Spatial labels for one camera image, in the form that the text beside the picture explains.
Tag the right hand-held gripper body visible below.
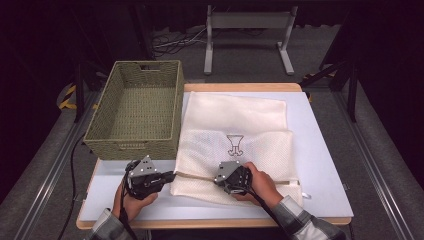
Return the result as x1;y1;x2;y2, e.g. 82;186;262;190
213;160;253;196

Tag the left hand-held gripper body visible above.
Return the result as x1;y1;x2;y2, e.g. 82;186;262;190
124;155;165;201

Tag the white mesh laundry bag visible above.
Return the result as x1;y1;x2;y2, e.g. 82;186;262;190
169;91;313;208

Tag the green woven basket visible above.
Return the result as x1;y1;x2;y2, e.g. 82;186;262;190
83;59;185;161

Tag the person's left hand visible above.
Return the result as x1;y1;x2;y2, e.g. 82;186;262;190
111;182;160;223

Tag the person's right hand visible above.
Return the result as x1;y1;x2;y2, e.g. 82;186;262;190
231;161;284;210

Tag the white table sheet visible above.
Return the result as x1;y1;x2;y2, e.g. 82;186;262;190
79;91;354;223

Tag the black metal stand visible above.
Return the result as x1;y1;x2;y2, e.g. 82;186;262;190
299;59;359;124
73;61;108;124

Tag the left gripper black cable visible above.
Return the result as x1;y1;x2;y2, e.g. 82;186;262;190
118;169;139;240

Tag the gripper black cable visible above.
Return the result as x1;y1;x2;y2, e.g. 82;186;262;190
244;188;291;234
118;169;139;240

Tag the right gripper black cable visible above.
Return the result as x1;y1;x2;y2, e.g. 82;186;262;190
244;188;291;234

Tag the black floor cable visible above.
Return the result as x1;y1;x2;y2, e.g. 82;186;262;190
58;133;86;240

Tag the aluminium floor rail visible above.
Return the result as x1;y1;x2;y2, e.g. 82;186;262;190
333;89;414;240
13;89;101;240

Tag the bundle of floor cables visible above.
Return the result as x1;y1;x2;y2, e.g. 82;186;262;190
151;26;209;58

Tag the grey metal stand frame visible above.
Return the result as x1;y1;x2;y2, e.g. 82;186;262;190
203;4;299;76

